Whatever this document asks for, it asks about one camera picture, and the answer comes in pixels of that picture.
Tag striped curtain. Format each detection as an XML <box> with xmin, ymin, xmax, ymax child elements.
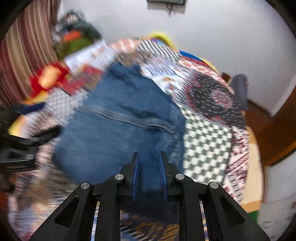
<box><xmin>0</xmin><ymin>0</ymin><xmax>62</xmax><ymax>107</ymax></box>

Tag wooden door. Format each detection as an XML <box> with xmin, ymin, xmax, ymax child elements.
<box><xmin>245</xmin><ymin>91</ymin><xmax>296</xmax><ymax>167</ymax></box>

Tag red yellow cushion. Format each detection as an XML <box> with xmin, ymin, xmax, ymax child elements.
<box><xmin>24</xmin><ymin>61</ymin><xmax>73</xmax><ymax>105</ymax></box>

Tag pile of clothes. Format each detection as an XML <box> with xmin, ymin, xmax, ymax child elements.
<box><xmin>51</xmin><ymin>11</ymin><xmax>104</xmax><ymax>60</ymax></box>

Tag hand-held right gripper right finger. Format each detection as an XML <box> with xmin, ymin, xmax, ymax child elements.
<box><xmin>159</xmin><ymin>151</ymin><xmax>271</xmax><ymax>241</ymax></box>

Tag beige mattress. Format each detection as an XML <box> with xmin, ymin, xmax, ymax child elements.
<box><xmin>239</xmin><ymin>128</ymin><xmax>264</xmax><ymax>210</ymax></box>

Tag yellow pillow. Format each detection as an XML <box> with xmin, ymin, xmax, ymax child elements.
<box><xmin>148</xmin><ymin>31</ymin><xmax>176</xmax><ymax>47</ymax></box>

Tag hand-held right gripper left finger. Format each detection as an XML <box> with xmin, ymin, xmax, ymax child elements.
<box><xmin>29</xmin><ymin>152</ymin><xmax>141</xmax><ymax>241</ymax></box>

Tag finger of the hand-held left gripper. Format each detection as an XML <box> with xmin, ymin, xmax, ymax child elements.
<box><xmin>30</xmin><ymin>127</ymin><xmax>61</xmax><ymax>146</ymax></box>

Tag patchwork printed blanket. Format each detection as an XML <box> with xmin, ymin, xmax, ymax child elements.
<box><xmin>7</xmin><ymin>37</ymin><xmax>252</xmax><ymax>241</ymax></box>

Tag grey cloth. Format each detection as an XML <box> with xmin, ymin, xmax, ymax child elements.
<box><xmin>230</xmin><ymin>74</ymin><xmax>249</xmax><ymax>111</ymax></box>

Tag blue denim jacket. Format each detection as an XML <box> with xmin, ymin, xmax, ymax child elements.
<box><xmin>52</xmin><ymin>62</ymin><xmax>188</xmax><ymax>194</ymax></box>

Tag black wall-mounted device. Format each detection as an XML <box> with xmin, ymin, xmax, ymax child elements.
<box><xmin>146</xmin><ymin>0</ymin><xmax>187</xmax><ymax>17</ymax></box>

